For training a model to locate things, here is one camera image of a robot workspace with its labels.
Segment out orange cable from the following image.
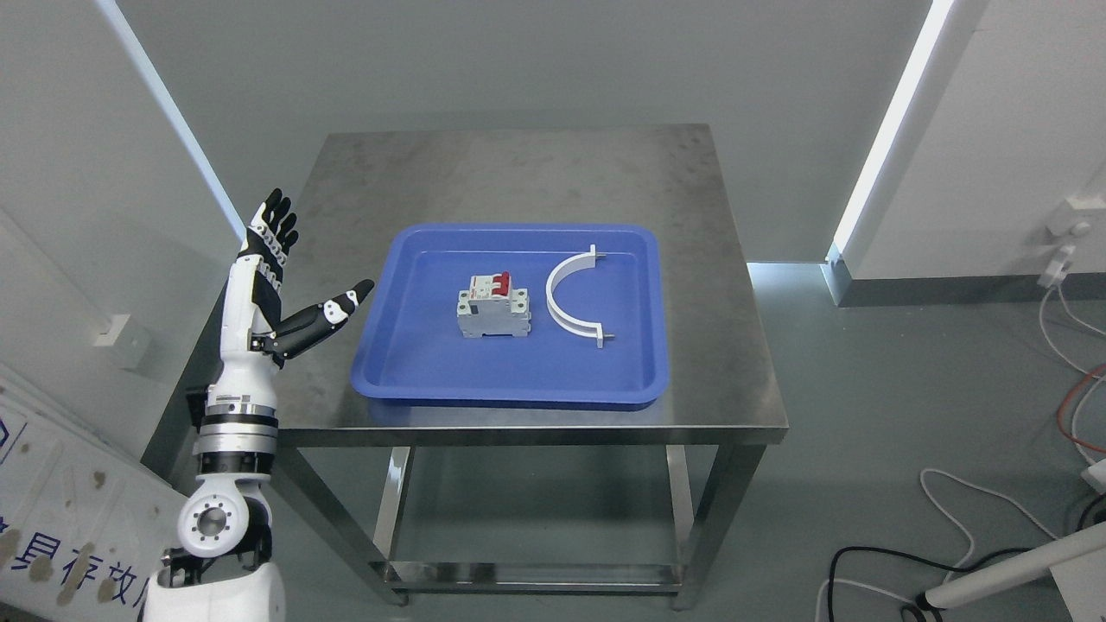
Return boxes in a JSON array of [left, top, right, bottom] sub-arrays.
[[1058, 364, 1106, 454]]

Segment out blue plastic tray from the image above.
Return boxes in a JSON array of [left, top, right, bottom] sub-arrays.
[[349, 222, 669, 410]]

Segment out small white wall box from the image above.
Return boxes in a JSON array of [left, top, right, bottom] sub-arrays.
[[93, 314, 153, 371]]

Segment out black cable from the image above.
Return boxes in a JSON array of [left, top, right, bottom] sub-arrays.
[[828, 493, 1106, 622]]

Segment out grey red circuit breaker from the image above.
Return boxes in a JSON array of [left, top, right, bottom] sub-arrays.
[[455, 270, 531, 339]]

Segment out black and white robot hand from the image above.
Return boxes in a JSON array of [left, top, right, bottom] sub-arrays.
[[219, 188, 375, 369]]

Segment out white signboard with characters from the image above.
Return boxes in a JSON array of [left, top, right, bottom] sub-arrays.
[[1, 369, 182, 621]]

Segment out white curved plastic bracket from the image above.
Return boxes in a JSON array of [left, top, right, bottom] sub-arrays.
[[543, 243, 613, 351]]

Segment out white cable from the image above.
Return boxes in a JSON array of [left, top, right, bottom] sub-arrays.
[[815, 281, 1106, 622]]

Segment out white stand leg with caster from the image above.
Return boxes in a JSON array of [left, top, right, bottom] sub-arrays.
[[899, 523, 1105, 621]]

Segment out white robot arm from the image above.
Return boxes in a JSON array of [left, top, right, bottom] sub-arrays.
[[140, 340, 286, 621]]

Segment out white wall socket with plug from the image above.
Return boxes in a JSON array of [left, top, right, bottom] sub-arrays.
[[1036, 194, 1105, 289]]

